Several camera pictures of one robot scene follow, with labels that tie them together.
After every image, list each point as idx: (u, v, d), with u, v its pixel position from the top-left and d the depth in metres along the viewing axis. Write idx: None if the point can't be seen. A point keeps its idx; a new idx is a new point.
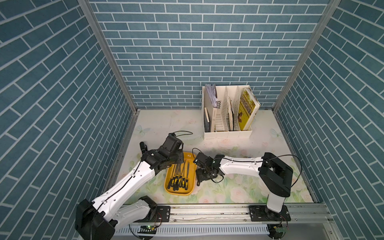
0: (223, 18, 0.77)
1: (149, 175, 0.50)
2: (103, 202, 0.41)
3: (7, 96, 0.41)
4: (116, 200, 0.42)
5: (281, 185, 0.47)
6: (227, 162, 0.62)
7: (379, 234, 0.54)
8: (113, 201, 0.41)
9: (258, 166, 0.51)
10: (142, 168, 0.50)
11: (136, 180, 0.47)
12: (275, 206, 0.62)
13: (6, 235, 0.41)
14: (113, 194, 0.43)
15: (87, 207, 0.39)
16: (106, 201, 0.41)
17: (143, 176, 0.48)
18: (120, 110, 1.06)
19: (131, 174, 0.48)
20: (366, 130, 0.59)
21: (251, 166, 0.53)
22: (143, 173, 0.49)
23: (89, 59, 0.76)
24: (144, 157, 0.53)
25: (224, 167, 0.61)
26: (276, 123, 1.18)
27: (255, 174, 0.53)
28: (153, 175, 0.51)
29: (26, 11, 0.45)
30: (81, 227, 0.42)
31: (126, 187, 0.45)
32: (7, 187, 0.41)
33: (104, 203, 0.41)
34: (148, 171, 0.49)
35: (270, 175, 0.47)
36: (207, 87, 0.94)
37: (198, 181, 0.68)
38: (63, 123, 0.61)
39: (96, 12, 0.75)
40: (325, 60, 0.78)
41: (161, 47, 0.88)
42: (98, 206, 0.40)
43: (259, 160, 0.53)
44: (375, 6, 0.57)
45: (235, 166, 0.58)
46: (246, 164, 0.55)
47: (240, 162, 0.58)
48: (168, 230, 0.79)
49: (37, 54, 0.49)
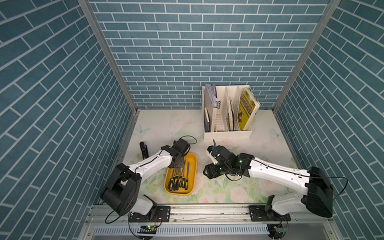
0: (222, 18, 0.77)
1: (167, 160, 0.58)
2: (137, 167, 0.48)
3: (6, 95, 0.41)
4: (147, 168, 0.49)
5: (329, 208, 0.42)
6: (260, 166, 0.54)
7: (379, 234, 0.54)
8: (145, 168, 0.49)
9: (305, 182, 0.45)
10: (165, 152, 0.61)
11: (161, 159, 0.56)
12: (281, 208, 0.61)
13: (6, 235, 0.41)
14: (145, 165, 0.50)
15: (122, 170, 0.45)
16: (140, 168, 0.48)
17: (166, 158, 0.58)
18: (120, 111, 1.06)
19: (156, 153, 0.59)
20: (365, 130, 0.59)
21: (295, 179, 0.47)
22: (164, 156, 0.58)
23: (89, 59, 0.76)
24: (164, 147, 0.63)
25: (254, 171, 0.54)
26: (276, 123, 1.17)
27: (300, 189, 0.46)
28: (169, 163, 0.60)
29: (25, 11, 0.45)
30: (111, 189, 0.45)
31: (155, 161, 0.54)
32: (7, 187, 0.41)
33: (139, 168, 0.48)
34: (169, 156, 0.59)
35: (321, 196, 0.41)
36: (207, 87, 0.94)
37: (213, 173, 0.69)
38: (63, 123, 0.61)
39: (96, 12, 0.75)
40: (325, 60, 0.78)
41: (161, 47, 0.88)
42: (134, 169, 0.47)
43: (306, 174, 0.47)
44: (375, 6, 0.57)
45: (269, 173, 0.51)
46: (288, 175, 0.48)
47: (278, 171, 0.50)
48: (168, 230, 0.79)
49: (37, 54, 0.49)
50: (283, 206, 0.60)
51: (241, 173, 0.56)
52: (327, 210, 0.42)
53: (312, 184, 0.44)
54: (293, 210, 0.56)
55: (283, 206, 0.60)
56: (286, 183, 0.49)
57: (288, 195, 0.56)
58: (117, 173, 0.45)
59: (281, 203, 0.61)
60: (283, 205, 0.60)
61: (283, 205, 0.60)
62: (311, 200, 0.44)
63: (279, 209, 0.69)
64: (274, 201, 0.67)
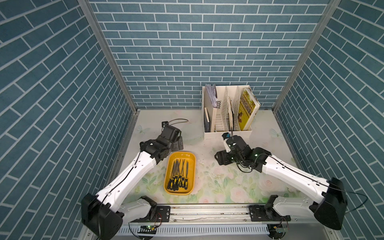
0: (222, 18, 0.77)
1: (150, 165, 0.49)
2: (107, 193, 0.41)
3: (6, 96, 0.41)
4: (120, 191, 0.42)
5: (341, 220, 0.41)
6: (277, 165, 0.52)
7: (379, 234, 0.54)
8: (117, 192, 0.41)
9: (323, 190, 0.43)
10: (143, 158, 0.49)
11: (138, 170, 0.47)
12: (282, 210, 0.62)
13: (6, 235, 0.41)
14: (118, 186, 0.42)
15: (91, 201, 0.39)
16: (110, 193, 0.41)
17: (144, 166, 0.48)
18: (120, 111, 1.06)
19: (133, 164, 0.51)
20: (365, 130, 0.59)
21: (311, 185, 0.45)
22: (143, 164, 0.48)
23: (89, 59, 0.76)
24: (144, 147, 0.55)
25: (268, 168, 0.53)
26: (276, 123, 1.17)
27: (313, 197, 0.45)
28: (154, 164, 0.51)
29: (25, 11, 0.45)
30: (88, 221, 0.42)
31: (130, 176, 0.45)
32: (7, 187, 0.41)
33: (109, 195, 0.41)
34: (148, 161, 0.49)
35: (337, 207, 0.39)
36: (207, 87, 0.94)
37: (225, 162, 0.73)
38: (63, 123, 0.61)
39: (96, 12, 0.75)
40: (325, 60, 0.78)
41: (161, 47, 0.88)
42: (102, 198, 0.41)
43: (325, 183, 0.44)
44: (375, 6, 0.57)
45: (285, 173, 0.49)
46: (304, 179, 0.46)
47: (296, 173, 0.48)
48: (168, 230, 0.79)
49: (37, 54, 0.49)
50: (286, 208, 0.59)
51: (253, 166, 0.55)
52: (336, 221, 0.42)
53: (330, 195, 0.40)
54: (296, 214, 0.57)
55: (286, 208, 0.60)
56: (301, 187, 0.47)
57: (294, 199, 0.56)
58: (86, 206, 0.40)
59: (285, 205, 0.61)
60: (285, 208, 0.60)
61: (286, 208, 0.60)
62: (323, 207, 0.42)
63: (280, 209, 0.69)
64: (276, 201, 0.67)
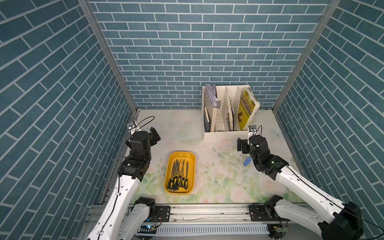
0: (222, 18, 0.77)
1: (134, 185, 0.47)
2: (99, 233, 0.39)
3: (7, 95, 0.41)
4: (113, 224, 0.40)
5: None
6: (292, 175, 0.52)
7: (379, 233, 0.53)
8: (109, 226, 0.40)
9: (335, 210, 0.42)
10: (124, 183, 0.47)
11: (124, 196, 0.45)
12: (285, 214, 0.61)
13: (6, 235, 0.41)
14: (108, 221, 0.40)
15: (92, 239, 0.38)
16: (102, 231, 0.39)
17: (129, 189, 0.46)
18: (120, 111, 1.06)
19: (116, 192, 0.45)
20: (365, 130, 0.59)
21: (324, 202, 0.44)
22: (127, 188, 0.46)
23: (89, 59, 0.76)
24: (122, 171, 0.50)
25: (283, 177, 0.53)
26: (276, 123, 1.17)
27: (323, 214, 0.45)
28: (138, 183, 0.49)
29: (25, 11, 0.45)
30: None
31: (117, 207, 0.43)
32: (7, 187, 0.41)
33: (102, 233, 0.39)
34: (132, 183, 0.47)
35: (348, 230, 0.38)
36: (207, 87, 0.94)
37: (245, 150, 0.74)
38: (63, 123, 0.61)
39: (96, 12, 0.75)
40: (325, 60, 0.78)
41: (161, 47, 0.88)
42: (96, 239, 0.38)
43: (340, 204, 0.43)
44: (375, 6, 0.57)
45: (299, 185, 0.49)
46: (317, 196, 0.46)
47: (310, 187, 0.48)
48: (168, 230, 0.79)
49: (37, 54, 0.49)
50: (290, 214, 0.59)
51: (267, 172, 0.57)
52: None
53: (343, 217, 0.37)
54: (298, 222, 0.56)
55: (289, 213, 0.59)
56: (311, 203, 0.48)
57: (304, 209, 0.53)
58: None
59: (289, 211, 0.60)
60: (289, 213, 0.59)
61: (290, 213, 0.59)
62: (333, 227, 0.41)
63: (280, 211, 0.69)
64: (280, 203, 0.66)
